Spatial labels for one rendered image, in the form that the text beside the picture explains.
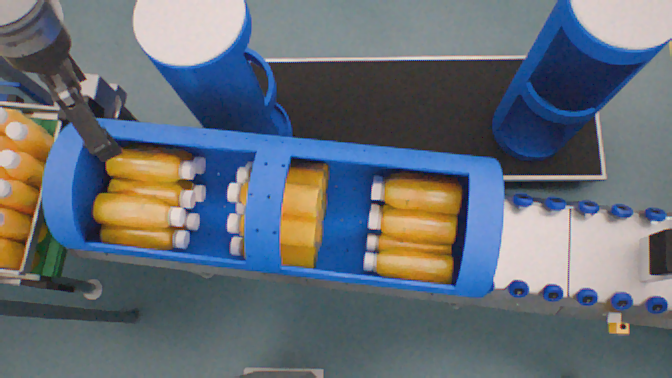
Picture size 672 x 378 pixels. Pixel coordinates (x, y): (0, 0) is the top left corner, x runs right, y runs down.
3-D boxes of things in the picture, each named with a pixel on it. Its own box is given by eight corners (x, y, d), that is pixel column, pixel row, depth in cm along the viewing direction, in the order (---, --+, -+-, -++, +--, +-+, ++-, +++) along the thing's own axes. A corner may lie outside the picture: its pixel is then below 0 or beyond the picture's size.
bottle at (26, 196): (42, 223, 140) (1, 209, 124) (24, 208, 141) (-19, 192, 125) (60, 202, 141) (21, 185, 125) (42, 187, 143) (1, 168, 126)
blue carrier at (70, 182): (472, 307, 124) (502, 285, 97) (91, 260, 131) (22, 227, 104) (478, 186, 133) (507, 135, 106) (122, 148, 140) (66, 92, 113)
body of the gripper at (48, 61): (-22, 12, 61) (18, 59, 70) (3, 69, 59) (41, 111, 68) (44, -15, 63) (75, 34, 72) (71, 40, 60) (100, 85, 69)
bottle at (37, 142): (71, 143, 145) (35, 120, 129) (64, 168, 144) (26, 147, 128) (47, 140, 146) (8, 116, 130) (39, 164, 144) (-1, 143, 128)
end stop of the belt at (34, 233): (29, 273, 132) (22, 271, 129) (26, 272, 132) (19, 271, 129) (70, 115, 142) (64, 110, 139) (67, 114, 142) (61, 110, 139)
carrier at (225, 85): (256, 185, 218) (307, 133, 223) (186, 90, 134) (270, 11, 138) (206, 138, 224) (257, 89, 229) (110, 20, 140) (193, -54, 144)
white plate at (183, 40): (184, 86, 133) (186, 88, 134) (267, 8, 137) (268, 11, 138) (110, 18, 138) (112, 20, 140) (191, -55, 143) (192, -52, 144)
